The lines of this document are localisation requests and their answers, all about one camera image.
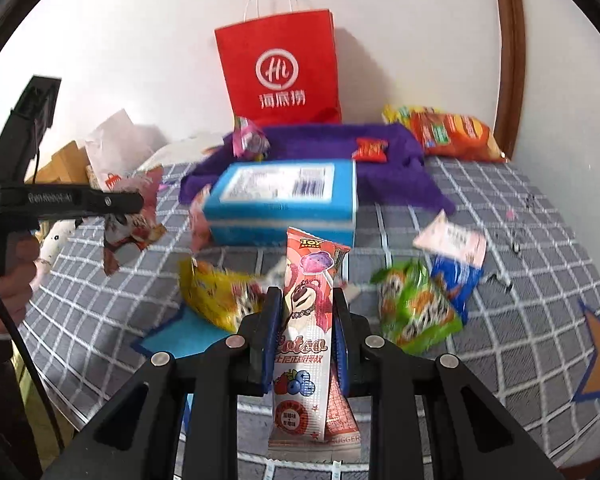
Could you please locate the blue cookie snack bag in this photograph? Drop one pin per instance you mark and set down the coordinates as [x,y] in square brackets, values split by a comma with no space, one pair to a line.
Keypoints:
[457,281]

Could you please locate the green snack bag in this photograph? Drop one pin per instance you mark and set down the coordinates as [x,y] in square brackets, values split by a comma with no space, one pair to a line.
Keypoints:
[414,313]

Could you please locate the small red snack packet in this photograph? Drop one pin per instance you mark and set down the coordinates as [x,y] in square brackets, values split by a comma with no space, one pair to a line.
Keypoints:
[370,150]

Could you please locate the pink candy packet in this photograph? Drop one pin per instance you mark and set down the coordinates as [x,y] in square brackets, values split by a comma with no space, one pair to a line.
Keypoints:
[249,143]

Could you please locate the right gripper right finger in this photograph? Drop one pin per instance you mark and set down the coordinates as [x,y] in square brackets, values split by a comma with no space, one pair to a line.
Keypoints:
[340,328]

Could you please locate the pale pink snack pouch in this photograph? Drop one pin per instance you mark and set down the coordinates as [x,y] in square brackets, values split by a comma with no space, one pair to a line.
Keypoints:
[446,239]

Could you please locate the wooden side furniture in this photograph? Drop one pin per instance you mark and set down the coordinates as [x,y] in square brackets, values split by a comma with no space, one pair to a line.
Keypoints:
[67,166]

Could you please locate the red paper shopping bag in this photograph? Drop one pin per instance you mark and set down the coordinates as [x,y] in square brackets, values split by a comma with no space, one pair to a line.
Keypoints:
[282,69]

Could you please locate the brown wooden door frame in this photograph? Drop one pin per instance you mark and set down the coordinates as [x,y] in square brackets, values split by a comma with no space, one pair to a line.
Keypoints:
[512,74]

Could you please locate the pink snack packet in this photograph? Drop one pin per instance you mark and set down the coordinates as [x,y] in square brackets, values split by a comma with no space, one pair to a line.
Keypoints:
[199,226]

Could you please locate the person's left hand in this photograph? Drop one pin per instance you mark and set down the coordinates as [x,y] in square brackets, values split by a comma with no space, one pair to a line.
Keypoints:
[15,287]

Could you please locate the pink bear strawberry snack pack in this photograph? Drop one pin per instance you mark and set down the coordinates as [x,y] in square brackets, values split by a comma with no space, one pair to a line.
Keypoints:
[310,414]

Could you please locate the red white cartoon snack bag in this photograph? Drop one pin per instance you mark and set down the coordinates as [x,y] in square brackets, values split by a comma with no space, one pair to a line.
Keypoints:
[126,236]

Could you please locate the orange Lays chips bag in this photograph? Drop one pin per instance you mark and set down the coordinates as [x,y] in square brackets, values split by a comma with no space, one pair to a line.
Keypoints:
[455,135]

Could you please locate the yellow chips bag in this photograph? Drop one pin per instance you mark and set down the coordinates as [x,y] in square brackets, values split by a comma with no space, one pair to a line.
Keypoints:
[403,114]

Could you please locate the white paper bag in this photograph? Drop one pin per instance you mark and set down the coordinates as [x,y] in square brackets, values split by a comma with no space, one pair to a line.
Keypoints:
[117,147]

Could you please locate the yellow crispy noodle snack bag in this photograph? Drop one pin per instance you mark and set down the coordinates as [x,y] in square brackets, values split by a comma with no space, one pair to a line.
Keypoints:
[223,298]

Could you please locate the blue tissue box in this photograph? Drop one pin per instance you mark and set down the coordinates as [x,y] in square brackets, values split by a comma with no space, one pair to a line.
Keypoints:
[254,203]

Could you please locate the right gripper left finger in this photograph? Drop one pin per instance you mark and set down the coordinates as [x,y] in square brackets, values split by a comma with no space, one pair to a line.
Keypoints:
[263,343]

